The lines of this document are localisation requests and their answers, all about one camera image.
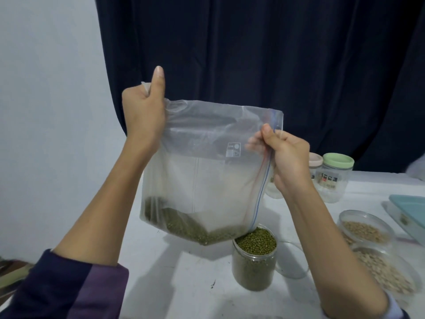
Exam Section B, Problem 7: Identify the pile of yellow soybeans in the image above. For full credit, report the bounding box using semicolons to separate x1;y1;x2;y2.
344;221;388;245

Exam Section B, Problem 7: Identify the person's left forearm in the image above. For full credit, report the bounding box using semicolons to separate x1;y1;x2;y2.
0;146;160;319

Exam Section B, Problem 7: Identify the transparent jar green lid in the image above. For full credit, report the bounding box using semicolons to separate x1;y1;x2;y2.
315;152;356;204

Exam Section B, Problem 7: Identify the person's right forearm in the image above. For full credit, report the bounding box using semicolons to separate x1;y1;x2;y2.
282;181;409;319

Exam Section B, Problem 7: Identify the transparent jar pink lid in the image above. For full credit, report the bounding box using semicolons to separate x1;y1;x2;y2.
309;152;324;181

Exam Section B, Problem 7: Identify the pile of green beans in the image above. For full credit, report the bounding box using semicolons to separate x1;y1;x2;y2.
143;196;277;291

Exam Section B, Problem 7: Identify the teal lidded plastic container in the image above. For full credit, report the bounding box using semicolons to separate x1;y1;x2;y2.
388;194;425;248

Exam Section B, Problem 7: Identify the clear round lid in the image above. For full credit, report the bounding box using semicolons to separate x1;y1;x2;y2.
275;241;311;280

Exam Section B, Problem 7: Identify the person's right hand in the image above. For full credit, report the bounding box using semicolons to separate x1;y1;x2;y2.
247;124;312;195

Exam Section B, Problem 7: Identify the person's left hand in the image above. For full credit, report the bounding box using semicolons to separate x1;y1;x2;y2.
121;66;167;157

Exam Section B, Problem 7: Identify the clear bag with green beans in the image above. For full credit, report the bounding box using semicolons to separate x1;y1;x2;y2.
139;82;284;247

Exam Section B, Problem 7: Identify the transparent jar blue lid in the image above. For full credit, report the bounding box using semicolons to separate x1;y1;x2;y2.
264;172;285;200

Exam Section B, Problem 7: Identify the dark navy curtain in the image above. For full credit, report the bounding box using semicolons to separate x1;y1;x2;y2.
95;0;425;174

